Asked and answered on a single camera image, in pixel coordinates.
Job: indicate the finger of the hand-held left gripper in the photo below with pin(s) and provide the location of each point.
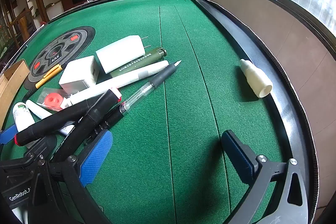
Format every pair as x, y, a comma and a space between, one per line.
42, 148
8, 134

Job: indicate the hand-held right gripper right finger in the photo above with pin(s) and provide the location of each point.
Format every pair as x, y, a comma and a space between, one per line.
237, 155

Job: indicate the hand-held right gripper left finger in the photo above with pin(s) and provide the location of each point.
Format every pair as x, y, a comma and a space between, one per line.
95, 155

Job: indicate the white bottle green label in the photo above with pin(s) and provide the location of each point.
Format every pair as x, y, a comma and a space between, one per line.
22, 116

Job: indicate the black marker pink end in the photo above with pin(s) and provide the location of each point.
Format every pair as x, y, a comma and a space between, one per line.
71, 142

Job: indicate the black marker red end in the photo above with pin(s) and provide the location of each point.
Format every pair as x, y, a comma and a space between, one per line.
60, 119

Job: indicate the white correction pen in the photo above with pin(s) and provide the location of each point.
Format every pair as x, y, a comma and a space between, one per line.
36, 109

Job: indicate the cardboard box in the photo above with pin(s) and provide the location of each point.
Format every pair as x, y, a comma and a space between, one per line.
10, 82

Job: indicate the yellow pen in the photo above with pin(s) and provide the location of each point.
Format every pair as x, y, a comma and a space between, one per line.
50, 75

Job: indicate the white dropper bottle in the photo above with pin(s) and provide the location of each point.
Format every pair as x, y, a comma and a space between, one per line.
256, 79

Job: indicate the small white cube charger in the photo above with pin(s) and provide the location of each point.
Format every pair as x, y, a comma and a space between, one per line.
78, 74

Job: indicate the large white charger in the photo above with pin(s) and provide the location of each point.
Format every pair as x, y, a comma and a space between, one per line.
118, 53

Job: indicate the black clear gel pen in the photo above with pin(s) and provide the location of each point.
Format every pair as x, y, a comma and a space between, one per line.
162, 74

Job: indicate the green lighter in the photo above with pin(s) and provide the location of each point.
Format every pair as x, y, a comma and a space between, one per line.
141, 60

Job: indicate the round table centre panel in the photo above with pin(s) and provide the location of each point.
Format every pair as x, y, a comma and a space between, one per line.
65, 43

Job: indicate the wooden chair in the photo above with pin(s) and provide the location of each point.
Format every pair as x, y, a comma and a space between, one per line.
25, 24

